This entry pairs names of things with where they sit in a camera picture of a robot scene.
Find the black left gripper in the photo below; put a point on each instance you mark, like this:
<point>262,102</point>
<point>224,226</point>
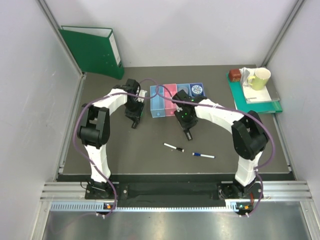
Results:
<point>135,115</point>

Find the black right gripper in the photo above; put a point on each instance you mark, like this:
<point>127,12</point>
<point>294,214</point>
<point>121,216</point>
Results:
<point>185,125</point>

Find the pink drawer box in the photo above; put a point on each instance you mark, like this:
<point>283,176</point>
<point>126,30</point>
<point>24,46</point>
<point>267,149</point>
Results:
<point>170,107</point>

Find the orange highlighter marker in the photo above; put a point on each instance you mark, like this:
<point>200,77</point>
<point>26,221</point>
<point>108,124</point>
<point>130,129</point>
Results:
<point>188,134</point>

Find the patterned washi tape roll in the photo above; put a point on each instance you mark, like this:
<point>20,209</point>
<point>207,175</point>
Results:
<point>197,90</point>

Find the purple drawer box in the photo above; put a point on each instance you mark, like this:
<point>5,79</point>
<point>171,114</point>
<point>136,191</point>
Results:
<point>201,85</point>

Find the sky blue drawer box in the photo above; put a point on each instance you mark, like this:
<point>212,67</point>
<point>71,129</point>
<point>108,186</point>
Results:
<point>186,85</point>

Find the black white marker pen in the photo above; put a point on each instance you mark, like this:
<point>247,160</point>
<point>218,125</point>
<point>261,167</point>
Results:
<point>174,147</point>

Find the blue white marker pen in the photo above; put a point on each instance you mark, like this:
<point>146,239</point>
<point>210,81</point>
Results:
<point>196,154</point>

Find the teal clip file folder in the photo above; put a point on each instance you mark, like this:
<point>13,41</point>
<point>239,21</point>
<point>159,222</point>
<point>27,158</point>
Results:
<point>242,105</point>

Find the light blue drawer box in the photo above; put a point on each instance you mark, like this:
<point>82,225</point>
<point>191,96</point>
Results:
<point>157,103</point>

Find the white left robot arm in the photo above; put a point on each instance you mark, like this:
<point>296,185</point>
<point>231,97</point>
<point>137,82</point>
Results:
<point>93,129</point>

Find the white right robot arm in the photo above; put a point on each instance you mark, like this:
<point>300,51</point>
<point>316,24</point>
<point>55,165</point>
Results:
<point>249,138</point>

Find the dark red cube box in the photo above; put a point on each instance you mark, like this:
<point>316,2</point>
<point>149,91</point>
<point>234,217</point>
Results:
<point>234,75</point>

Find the white printed paper sheet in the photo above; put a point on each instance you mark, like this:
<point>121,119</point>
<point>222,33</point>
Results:
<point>255,96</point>

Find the green lever arch binder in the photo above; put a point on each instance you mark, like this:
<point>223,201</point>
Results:
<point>94,50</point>

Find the crumpled patterned wrapper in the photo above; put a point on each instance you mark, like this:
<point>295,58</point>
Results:
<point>245,74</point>

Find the yellow-green ceramic mug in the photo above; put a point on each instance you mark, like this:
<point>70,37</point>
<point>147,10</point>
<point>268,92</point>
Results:
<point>259,79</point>

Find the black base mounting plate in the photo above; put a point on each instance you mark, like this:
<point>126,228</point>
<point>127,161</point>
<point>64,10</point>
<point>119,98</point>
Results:
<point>213,190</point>

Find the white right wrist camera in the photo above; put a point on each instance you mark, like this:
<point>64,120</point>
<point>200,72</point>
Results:
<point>178,109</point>

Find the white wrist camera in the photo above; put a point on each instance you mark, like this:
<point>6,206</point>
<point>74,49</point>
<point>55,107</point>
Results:
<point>142,95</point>
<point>178,109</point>

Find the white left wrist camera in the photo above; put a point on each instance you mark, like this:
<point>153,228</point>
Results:
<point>142,95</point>

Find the white slotted cable duct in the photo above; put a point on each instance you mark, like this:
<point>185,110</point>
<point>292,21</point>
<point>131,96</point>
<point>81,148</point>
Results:
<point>106,206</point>

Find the aluminium frame post left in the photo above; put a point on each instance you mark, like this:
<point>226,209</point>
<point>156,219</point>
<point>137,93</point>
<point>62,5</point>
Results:
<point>77,96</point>

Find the aluminium frame post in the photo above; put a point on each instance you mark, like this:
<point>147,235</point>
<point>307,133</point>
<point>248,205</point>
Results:
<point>288,22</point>
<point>77,96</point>

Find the aluminium front rail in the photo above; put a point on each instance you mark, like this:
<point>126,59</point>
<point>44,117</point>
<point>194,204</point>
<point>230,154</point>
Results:
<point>271,190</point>

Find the aluminium frame post right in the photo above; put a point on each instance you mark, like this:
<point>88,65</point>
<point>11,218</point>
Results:
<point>288,22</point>

